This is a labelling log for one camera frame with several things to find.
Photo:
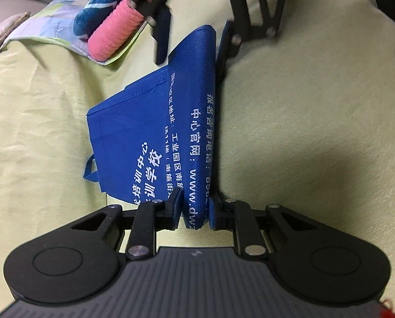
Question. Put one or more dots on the patchwork quilt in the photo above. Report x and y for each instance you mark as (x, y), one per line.
(48, 20)

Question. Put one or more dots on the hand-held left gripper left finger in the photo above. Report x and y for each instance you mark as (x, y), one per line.
(178, 212)

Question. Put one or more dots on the pink rolled towel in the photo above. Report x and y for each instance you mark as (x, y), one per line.
(116, 29)

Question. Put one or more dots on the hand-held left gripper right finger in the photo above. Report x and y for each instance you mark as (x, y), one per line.
(212, 216)

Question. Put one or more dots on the blue non-woven shopping bag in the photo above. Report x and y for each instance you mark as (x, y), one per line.
(154, 132)

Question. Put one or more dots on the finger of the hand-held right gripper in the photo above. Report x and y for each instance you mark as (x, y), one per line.
(224, 50)
(163, 38)

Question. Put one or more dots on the beige pillow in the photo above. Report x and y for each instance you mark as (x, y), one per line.
(1, 39)

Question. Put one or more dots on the blue plush cloth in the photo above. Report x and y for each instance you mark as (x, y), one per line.
(91, 10)

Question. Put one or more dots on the small red object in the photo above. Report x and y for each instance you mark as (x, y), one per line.
(388, 308)

